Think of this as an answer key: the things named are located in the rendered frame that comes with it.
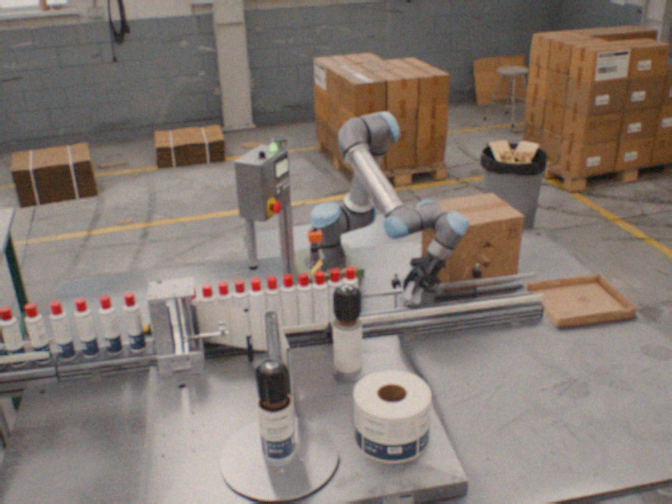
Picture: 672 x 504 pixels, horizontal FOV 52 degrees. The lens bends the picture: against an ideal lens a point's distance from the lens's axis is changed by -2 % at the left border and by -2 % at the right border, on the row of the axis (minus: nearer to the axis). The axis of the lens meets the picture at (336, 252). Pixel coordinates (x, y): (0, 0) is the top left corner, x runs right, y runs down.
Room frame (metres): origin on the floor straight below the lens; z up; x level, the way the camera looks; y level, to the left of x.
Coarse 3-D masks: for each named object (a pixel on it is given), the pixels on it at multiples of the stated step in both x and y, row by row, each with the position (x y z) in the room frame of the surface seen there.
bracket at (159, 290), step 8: (168, 280) 1.87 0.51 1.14; (176, 280) 1.87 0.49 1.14; (184, 280) 1.87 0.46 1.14; (192, 280) 1.87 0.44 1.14; (152, 288) 1.83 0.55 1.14; (160, 288) 1.82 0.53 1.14; (168, 288) 1.82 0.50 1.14; (176, 288) 1.82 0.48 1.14; (184, 288) 1.82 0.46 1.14; (192, 288) 1.82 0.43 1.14; (152, 296) 1.78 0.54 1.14; (160, 296) 1.78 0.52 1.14; (168, 296) 1.77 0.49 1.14; (176, 296) 1.77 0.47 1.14; (184, 296) 1.78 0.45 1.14; (192, 296) 1.78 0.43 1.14
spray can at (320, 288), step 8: (320, 272) 2.00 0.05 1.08; (320, 280) 1.98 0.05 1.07; (312, 288) 1.99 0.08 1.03; (320, 288) 1.97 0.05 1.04; (320, 296) 1.97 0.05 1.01; (320, 304) 1.97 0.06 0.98; (328, 304) 1.99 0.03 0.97; (320, 312) 1.97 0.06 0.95; (328, 312) 1.99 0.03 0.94; (320, 320) 1.97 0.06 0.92; (328, 320) 1.99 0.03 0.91
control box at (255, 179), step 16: (240, 160) 2.00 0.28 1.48; (256, 160) 2.00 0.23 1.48; (272, 160) 2.02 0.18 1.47; (240, 176) 1.99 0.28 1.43; (256, 176) 1.97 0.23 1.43; (272, 176) 2.01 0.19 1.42; (240, 192) 2.00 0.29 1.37; (256, 192) 1.97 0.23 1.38; (272, 192) 2.01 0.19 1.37; (288, 192) 2.10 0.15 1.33; (240, 208) 2.00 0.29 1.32; (256, 208) 1.98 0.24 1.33
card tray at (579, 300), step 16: (528, 288) 2.27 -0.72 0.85; (544, 288) 2.28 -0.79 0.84; (560, 288) 2.28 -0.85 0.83; (576, 288) 2.28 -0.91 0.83; (592, 288) 2.27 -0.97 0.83; (608, 288) 2.25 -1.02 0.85; (544, 304) 2.17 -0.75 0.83; (560, 304) 2.17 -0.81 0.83; (576, 304) 2.16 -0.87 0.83; (592, 304) 2.16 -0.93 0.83; (608, 304) 2.15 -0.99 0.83; (624, 304) 2.14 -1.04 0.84; (560, 320) 2.02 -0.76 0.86; (576, 320) 2.03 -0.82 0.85; (592, 320) 2.04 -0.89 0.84; (608, 320) 2.05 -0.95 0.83
